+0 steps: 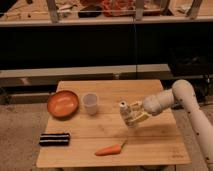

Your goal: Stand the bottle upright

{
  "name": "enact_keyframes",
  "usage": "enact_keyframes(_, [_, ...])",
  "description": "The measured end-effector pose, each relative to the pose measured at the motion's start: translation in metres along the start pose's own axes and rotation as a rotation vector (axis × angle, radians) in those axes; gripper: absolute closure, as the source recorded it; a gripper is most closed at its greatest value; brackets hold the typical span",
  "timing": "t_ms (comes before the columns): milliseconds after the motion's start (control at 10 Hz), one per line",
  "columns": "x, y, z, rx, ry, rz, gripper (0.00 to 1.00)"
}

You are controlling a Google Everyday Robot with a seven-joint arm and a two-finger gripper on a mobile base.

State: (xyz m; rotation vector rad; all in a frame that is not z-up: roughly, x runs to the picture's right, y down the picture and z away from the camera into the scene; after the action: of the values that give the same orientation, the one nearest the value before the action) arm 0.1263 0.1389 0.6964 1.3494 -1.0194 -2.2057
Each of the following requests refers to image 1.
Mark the small clear bottle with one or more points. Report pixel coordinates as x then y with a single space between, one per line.
126 113

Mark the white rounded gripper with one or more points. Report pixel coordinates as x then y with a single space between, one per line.
153 104

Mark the translucent plastic cup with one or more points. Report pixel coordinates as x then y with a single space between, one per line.
90 103

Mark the black white striped sponge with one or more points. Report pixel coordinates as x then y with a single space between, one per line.
54 139

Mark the long metal rail bench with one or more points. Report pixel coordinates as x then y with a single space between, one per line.
51 76

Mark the orange toy carrot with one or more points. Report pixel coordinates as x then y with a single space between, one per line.
110 150

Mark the wooden table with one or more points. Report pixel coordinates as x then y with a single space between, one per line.
157 141

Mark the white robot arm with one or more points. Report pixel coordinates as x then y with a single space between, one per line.
182 92

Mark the orange bowl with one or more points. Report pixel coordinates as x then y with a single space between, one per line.
62 104

